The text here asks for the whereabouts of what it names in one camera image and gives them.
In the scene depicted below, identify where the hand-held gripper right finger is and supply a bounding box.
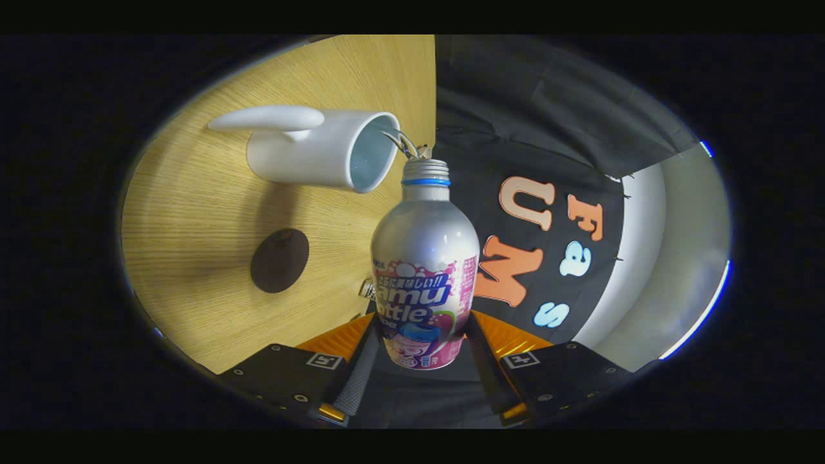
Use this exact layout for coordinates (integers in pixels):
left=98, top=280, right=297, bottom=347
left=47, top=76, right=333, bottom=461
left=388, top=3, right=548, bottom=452
left=465, top=311, right=632, bottom=426

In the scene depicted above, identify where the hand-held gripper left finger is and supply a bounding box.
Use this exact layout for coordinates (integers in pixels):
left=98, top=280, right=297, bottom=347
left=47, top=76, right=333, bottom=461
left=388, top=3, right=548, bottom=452
left=219, top=311, right=381, bottom=427

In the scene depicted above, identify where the dark brown round coaster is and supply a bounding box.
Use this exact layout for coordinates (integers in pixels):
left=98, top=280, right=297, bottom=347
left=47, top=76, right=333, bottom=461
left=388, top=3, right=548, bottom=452
left=250, top=228, right=310, bottom=295

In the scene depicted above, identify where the silver juice bottle pink label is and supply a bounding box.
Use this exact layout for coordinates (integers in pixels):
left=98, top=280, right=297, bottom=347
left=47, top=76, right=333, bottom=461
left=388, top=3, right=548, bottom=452
left=371, top=159, right=481, bottom=371

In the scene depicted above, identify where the white cup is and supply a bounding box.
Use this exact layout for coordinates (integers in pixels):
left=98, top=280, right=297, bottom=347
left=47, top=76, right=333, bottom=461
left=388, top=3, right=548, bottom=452
left=208, top=105, right=402, bottom=194

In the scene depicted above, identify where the wooden table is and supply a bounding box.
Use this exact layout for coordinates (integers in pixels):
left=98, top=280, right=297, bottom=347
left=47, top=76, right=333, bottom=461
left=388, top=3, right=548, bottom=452
left=121, top=35, right=438, bottom=374

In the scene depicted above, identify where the white round plate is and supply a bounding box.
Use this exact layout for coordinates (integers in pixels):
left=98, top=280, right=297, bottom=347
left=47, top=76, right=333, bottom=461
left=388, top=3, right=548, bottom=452
left=380, top=128, right=434, bottom=162

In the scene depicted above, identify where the black backdrop cloth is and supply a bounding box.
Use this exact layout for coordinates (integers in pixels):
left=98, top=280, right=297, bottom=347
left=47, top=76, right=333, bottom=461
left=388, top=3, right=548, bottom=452
left=348, top=35, right=700, bottom=429

